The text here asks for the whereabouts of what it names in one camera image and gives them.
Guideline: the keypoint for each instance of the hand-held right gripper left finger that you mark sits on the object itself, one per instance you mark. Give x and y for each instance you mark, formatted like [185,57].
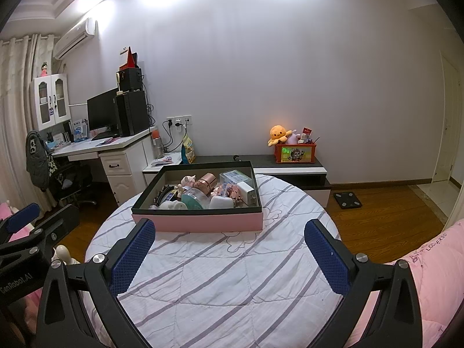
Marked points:
[132,257]

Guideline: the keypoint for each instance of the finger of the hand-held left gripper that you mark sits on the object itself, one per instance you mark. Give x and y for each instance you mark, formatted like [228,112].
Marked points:
[23,217]
[58,224]

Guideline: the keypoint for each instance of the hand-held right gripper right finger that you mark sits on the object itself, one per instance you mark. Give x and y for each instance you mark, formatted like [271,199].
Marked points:
[326,257]

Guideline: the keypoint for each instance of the white round night light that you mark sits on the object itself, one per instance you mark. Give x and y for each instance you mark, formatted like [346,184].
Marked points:
[174,205]

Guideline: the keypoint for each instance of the pink box with black rim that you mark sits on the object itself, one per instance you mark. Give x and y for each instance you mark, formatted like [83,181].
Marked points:
[199,223]

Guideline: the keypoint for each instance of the big-headed pig doll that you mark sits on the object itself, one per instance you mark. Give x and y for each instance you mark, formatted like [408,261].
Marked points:
[188,181]

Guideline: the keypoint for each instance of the white rounded case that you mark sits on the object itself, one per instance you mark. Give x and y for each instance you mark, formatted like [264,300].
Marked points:
[221,202]

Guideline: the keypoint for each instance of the white rectangular box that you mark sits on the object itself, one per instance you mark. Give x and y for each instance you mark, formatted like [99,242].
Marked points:
[245,190]

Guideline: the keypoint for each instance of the rose gold cup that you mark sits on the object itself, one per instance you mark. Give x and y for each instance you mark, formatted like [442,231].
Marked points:
[207,182]

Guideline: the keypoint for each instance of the clear plastic box with label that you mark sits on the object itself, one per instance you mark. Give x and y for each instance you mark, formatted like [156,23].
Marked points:
[235,177]

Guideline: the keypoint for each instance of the black office chair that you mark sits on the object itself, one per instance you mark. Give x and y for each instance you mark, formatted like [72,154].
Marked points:
[72,181]

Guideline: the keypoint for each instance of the grey hanging jacket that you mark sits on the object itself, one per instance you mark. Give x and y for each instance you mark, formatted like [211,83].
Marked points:
[36,159]

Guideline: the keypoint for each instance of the black bathroom scale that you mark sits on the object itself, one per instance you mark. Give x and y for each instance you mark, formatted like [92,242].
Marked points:
[347,200]

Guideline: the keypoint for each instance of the white desk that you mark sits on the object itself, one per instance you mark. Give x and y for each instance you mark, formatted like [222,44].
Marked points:
[123,177]

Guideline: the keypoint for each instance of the white nightstand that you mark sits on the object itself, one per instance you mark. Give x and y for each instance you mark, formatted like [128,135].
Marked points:
[159,168]

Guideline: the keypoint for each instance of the black and white low cabinet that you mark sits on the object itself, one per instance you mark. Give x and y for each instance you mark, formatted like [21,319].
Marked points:
[290,170]

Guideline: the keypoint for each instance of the blue printed box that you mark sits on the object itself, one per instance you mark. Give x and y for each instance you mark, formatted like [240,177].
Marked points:
[80,130]

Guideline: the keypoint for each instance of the black keyboard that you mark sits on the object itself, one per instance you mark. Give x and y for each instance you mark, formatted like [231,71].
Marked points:
[104,137]

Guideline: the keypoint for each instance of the cream curtain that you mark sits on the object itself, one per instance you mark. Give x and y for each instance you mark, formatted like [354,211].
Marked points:
[14,116]

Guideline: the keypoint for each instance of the orange plastic crate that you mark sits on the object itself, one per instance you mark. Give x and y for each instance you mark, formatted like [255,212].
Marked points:
[295,154]

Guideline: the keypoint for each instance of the pink quilt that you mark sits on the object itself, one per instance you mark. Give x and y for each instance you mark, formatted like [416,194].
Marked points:
[435,279]

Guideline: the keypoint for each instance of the white glass-door cabinet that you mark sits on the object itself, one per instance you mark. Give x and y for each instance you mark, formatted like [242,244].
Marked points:
[36,105]

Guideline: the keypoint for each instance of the water bottle with orange lid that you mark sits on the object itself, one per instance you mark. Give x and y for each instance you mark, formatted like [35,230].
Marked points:
[157,145]

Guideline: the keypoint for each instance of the blue and yellow snack bag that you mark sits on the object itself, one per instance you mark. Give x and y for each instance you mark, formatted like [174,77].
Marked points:
[188,150]

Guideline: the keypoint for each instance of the black computer monitor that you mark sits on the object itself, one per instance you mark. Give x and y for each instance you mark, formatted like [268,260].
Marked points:
[103,112]

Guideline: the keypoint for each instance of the pink plush toy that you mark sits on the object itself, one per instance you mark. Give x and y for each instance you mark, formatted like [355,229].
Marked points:
[293,137]

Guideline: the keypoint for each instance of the orange octopus plush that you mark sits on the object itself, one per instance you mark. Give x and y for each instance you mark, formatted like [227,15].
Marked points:
[279,134]

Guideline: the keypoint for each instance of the black computer tower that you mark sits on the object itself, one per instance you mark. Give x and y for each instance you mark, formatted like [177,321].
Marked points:
[132,112]

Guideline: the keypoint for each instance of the small doll in pink dress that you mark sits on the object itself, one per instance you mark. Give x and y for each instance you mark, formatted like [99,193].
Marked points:
[44,69]

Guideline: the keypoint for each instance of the black speaker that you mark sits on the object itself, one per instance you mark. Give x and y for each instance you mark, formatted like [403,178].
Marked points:
[131,79]

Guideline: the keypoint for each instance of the red paper item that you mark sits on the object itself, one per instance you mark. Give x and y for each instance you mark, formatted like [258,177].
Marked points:
[128,60]

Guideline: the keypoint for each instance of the white door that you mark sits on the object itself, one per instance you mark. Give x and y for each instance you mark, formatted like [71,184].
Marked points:
[447,123]

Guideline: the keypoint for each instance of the white air conditioner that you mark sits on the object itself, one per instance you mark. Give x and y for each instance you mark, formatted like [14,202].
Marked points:
[74,40]

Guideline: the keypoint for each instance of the cream bed post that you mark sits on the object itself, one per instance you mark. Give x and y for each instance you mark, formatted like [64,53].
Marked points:
[62,252]

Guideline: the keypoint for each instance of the white wall socket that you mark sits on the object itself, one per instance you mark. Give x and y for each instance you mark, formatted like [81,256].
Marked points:
[179,121]

